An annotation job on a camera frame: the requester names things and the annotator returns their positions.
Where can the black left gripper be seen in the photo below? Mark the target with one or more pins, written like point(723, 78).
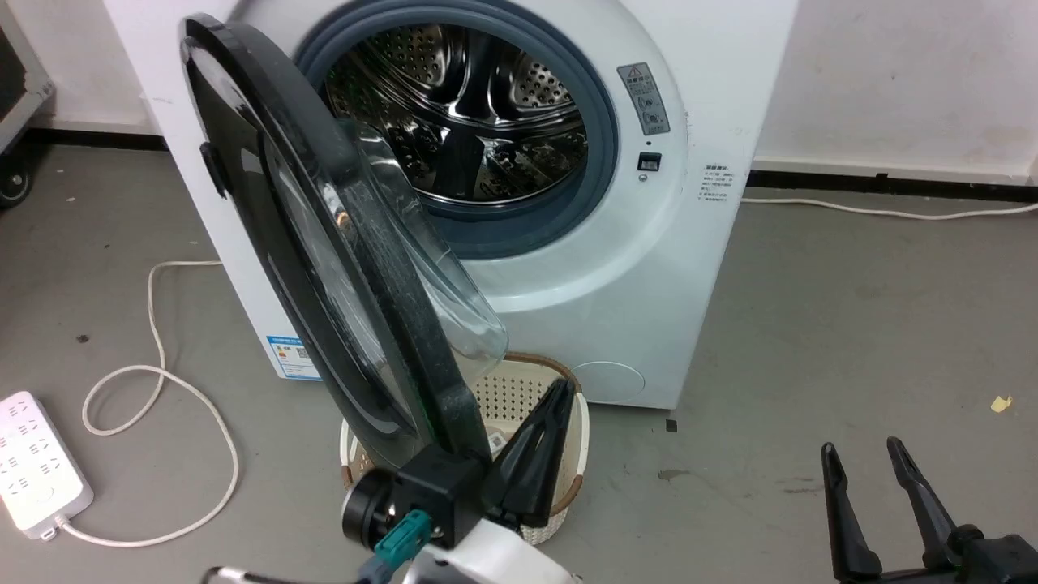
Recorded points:
point(430, 491)

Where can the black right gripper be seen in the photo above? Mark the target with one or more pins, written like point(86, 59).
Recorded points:
point(1001, 564)

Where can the black round washing machine door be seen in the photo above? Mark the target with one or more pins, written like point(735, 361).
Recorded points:
point(324, 243)

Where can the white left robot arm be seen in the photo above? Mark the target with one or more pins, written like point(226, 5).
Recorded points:
point(495, 560)

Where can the white front-load washing machine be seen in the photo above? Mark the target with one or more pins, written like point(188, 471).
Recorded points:
point(649, 268)

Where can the grey rubber door gasket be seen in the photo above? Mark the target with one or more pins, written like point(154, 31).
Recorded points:
point(600, 162)

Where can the black door latch socket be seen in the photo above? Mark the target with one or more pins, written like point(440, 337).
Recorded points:
point(649, 161)

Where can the white perforated laundry basket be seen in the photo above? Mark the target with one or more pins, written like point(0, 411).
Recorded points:
point(519, 389)

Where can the yellow paper scrap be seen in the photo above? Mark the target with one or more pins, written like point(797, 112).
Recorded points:
point(1001, 403)

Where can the blue energy label sticker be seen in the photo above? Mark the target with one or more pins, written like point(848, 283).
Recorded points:
point(292, 357)

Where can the stainless steel washer drum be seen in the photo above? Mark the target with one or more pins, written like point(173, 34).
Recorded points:
point(495, 113)

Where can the grey warning sticker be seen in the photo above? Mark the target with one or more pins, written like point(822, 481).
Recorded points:
point(645, 99)

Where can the white power strip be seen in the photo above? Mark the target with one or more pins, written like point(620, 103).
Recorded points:
point(32, 466)

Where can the black wheeled cart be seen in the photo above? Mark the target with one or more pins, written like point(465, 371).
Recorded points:
point(16, 89)

